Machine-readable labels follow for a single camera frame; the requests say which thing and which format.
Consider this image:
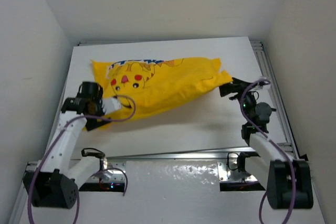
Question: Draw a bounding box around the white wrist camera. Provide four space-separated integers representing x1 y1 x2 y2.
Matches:
102 97 122 114
255 77 271 90

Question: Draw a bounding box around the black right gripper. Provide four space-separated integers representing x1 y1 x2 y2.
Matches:
218 77 259 124

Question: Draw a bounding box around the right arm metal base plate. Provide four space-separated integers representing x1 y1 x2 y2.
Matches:
217 159 265 192

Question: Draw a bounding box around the yellow pillowcase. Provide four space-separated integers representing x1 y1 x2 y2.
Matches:
91 57 233 131

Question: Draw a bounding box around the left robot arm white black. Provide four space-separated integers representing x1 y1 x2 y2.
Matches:
23 81 104 209

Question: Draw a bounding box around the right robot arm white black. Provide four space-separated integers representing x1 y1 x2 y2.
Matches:
219 78 313 210

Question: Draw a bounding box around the black thin base cable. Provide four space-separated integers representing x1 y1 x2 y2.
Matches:
227 152 244 172

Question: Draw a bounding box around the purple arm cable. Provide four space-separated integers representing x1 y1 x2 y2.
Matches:
240 77 297 224
28 94 137 224

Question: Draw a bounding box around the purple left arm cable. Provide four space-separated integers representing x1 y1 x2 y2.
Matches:
28 94 137 224

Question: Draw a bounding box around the white front cover panel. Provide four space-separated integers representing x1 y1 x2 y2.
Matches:
19 158 326 224

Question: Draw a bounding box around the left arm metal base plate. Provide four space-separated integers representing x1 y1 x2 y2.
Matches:
79 161 128 193

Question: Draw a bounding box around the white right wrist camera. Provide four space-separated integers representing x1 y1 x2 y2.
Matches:
255 77 271 90

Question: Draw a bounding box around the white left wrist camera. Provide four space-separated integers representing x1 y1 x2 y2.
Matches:
102 97 122 114

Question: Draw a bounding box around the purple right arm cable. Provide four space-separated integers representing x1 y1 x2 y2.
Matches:
240 77 297 224

